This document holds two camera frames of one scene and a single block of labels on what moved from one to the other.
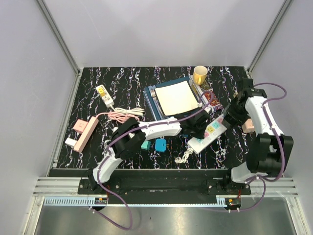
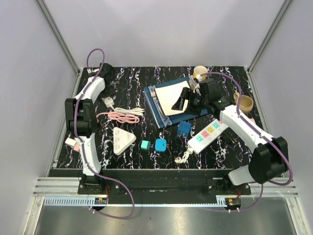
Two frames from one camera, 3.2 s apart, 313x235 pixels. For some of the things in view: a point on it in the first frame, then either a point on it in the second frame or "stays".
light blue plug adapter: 160,145 stays
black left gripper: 200,135 → 110,92
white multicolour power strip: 216,127 stays
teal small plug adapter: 146,145 stays
